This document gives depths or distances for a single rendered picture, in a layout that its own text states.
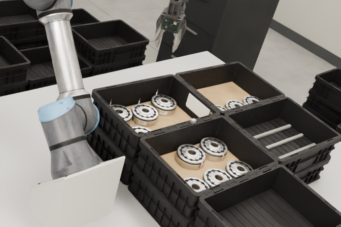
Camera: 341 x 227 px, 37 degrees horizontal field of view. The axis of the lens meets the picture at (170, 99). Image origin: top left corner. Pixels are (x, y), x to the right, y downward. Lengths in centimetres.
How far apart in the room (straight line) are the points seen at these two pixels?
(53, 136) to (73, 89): 21
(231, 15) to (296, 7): 210
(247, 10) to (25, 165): 208
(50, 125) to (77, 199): 23
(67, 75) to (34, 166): 35
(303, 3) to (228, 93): 315
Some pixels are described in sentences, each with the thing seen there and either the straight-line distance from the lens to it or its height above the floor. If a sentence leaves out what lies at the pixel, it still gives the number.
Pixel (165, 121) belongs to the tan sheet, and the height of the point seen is 83.
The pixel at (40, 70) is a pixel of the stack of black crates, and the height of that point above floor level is 38.
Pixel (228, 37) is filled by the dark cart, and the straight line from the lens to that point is 346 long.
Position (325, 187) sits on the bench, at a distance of 221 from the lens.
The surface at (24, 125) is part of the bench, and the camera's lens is 203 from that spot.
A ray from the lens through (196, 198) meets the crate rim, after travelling 154.
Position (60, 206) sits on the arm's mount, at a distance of 154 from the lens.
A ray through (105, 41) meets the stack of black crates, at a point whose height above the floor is 49.
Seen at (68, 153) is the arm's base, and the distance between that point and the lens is 155.
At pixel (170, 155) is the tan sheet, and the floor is 83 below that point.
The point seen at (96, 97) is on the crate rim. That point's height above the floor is 92.
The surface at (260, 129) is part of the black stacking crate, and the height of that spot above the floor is 83.
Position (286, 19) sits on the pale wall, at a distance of 547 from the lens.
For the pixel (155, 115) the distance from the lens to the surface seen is 194.
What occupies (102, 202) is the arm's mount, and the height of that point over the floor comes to 77.
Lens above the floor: 192
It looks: 31 degrees down
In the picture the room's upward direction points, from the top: 16 degrees clockwise
